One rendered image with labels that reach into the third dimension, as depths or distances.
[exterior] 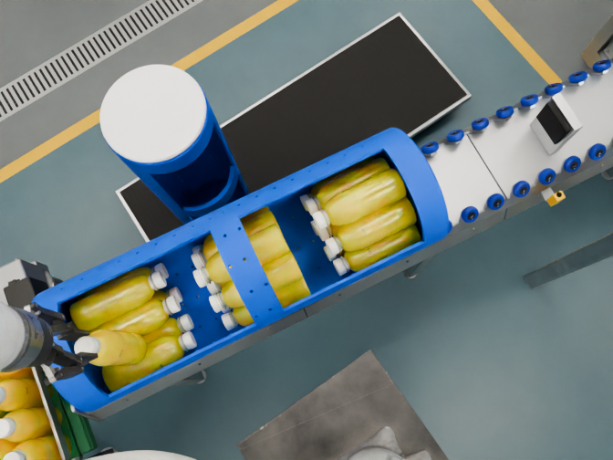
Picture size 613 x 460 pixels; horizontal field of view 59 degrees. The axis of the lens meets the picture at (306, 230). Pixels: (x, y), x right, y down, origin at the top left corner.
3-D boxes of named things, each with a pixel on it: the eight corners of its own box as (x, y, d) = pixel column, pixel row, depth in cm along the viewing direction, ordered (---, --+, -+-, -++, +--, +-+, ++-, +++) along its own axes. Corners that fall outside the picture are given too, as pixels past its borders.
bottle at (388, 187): (410, 197, 116) (332, 235, 115) (400, 196, 123) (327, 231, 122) (396, 167, 115) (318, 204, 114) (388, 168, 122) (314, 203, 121)
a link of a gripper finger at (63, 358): (50, 339, 84) (52, 347, 83) (85, 354, 94) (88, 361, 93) (26, 350, 84) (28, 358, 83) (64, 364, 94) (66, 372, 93)
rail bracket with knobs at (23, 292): (60, 312, 141) (39, 308, 131) (34, 324, 141) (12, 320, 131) (47, 278, 144) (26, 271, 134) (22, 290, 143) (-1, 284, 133)
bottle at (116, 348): (112, 360, 119) (65, 360, 101) (123, 329, 121) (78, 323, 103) (140, 369, 118) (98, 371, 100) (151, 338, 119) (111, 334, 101)
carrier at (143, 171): (174, 229, 224) (237, 254, 220) (80, 142, 140) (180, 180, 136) (202, 169, 230) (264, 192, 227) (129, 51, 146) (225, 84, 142)
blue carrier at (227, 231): (438, 251, 135) (462, 214, 108) (114, 412, 129) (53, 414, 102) (383, 159, 144) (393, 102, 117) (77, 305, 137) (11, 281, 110)
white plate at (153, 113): (80, 140, 139) (82, 141, 140) (177, 176, 135) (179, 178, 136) (129, 50, 145) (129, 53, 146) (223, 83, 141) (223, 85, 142)
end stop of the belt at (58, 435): (71, 457, 127) (65, 459, 124) (68, 459, 127) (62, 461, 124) (19, 304, 137) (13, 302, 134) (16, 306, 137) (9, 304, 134)
